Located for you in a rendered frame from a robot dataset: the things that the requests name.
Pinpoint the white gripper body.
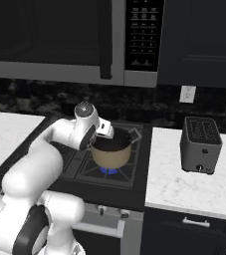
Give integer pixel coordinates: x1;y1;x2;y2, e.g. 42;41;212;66
99;122;115;139

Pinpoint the tan cooking pot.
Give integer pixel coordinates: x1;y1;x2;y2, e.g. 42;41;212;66
90;127;142;170

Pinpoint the blue burner flame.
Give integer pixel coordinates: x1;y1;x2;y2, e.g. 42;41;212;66
99;166;120;175

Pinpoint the black gas hob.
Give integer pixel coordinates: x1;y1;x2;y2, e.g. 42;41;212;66
0;116;154;213

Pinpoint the grey toaster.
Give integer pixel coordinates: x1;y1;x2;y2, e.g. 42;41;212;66
179;116;224;175

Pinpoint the silver black microwave oven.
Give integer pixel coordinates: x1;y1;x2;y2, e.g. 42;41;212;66
0;0;165;90

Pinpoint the grey oven front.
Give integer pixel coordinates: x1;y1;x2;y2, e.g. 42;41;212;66
71;202;145;255

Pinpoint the dark drawer front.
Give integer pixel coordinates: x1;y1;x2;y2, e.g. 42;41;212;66
139;206;226;255

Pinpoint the dark cupboard door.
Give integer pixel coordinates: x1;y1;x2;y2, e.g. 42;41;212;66
156;0;226;91

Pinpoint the white wall socket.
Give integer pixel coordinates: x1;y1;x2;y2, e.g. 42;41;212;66
178;85;197;105

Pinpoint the black microwave door handle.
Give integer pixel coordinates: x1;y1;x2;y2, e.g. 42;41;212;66
97;0;114;81

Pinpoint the white oven door handle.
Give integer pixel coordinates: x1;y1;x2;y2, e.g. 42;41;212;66
72;218;126;240

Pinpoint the white drawer handle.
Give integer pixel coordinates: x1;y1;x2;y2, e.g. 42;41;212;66
181;216;211;229

